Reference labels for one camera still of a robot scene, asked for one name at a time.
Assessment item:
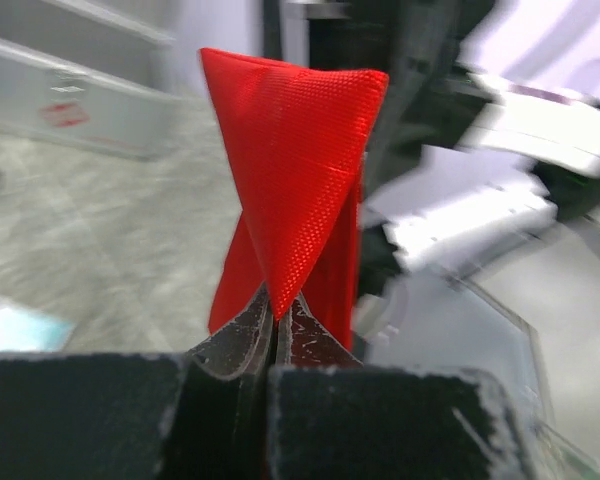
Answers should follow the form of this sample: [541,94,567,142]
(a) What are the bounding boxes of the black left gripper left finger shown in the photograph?
[188,285,273,380]

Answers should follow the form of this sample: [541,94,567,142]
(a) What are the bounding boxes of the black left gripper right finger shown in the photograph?
[275,294,362,367]

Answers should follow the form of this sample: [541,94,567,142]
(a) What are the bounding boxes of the light blue mask packet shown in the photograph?
[0,297,75,353]

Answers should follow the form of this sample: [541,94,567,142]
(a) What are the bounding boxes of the red first aid pouch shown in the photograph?
[200,48,388,347]

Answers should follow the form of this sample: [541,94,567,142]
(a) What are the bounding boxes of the grey metal case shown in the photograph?
[0,0,180,158]

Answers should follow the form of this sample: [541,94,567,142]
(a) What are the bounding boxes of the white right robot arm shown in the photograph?
[358,57,600,297]

